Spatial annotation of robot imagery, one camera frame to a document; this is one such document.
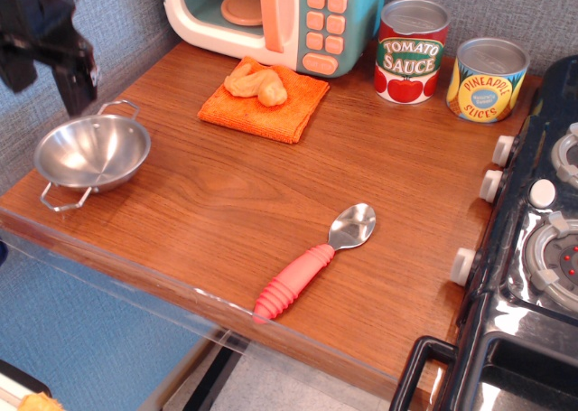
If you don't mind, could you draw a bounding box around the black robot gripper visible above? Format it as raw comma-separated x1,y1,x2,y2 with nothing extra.
1,0,98,117

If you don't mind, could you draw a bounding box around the small steel two-handled pot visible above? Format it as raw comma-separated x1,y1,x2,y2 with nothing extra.
33,99,151,212

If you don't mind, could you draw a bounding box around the clear acrylic table guard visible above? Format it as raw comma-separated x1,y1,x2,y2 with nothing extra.
0,205,439,403

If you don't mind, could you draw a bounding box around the toy chicken drumstick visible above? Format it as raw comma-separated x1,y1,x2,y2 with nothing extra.
223,64,288,107

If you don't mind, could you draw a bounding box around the orange microfibre cloth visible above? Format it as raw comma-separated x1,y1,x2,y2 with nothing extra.
198,57,330,144

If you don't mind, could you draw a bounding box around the teal toy microwave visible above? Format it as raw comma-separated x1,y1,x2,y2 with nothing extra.
163,0,385,78

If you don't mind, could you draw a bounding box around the orange plush object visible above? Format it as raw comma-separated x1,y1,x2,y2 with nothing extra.
17,392,64,411

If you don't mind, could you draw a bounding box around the tomato sauce can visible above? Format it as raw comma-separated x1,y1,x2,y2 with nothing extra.
374,0,450,105

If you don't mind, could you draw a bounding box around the pineapple slices can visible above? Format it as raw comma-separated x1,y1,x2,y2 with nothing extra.
446,37,530,124

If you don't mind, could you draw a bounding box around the black toy stove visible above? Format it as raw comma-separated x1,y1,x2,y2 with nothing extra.
391,56,577,410

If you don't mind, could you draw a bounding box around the red-handled metal spoon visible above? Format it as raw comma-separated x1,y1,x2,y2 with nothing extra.
253,203,377,324

